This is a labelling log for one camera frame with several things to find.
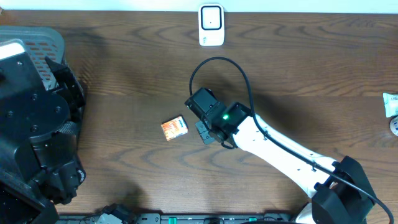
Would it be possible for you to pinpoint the green lidded jar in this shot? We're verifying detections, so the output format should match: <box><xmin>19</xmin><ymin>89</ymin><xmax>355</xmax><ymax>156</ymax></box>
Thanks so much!
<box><xmin>389</xmin><ymin>116</ymin><xmax>398</xmax><ymax>136</ymax></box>

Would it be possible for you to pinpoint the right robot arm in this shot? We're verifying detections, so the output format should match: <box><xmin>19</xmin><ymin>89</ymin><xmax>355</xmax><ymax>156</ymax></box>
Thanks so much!
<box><xmin>185</xmin><ymin>88</ymin><xmax>376</xmax><ymax>224</ymax></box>

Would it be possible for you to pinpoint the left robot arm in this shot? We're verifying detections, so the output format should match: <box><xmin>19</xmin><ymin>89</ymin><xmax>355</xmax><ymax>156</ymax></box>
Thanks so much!
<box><xmin>1</xmin><ymin>39</ymin><xmax>86</xmax><ymax>223</ymax></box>

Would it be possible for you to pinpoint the grey plastic mesh basket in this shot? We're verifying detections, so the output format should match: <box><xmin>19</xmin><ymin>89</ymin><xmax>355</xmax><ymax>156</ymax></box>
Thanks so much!
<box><xmin>1</xmin><ymin>26</ymin><xmax>66</xmax><ymax>90</ymax></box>

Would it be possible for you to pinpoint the light blue tissue packet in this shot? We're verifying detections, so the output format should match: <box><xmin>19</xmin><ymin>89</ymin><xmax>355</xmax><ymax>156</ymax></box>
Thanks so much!
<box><xmin>382</xmin><ymin>93</ymin><xmax>398</xmax><ymax>118</ymax></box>

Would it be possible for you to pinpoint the orange snack box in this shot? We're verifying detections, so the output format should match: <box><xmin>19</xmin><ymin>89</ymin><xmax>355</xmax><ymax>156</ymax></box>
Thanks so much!
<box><xmin>161</xmin><ymin>116</ymin><xmax>188</xmax><ymax>141</ymax></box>

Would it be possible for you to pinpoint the white barcode scanner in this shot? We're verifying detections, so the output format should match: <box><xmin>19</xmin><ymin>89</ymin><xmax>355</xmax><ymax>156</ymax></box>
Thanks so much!
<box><xmin>198</xmin><ymin>3</ymin><xmax>225</xmax><ymax>47</ymax></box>

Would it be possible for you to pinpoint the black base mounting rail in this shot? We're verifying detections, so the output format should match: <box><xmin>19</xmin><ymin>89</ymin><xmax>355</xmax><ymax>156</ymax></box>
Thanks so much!
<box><xmin>55</xmin><ymin>213</ymin><xmax>294</xmax><ymax>224</ymax></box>

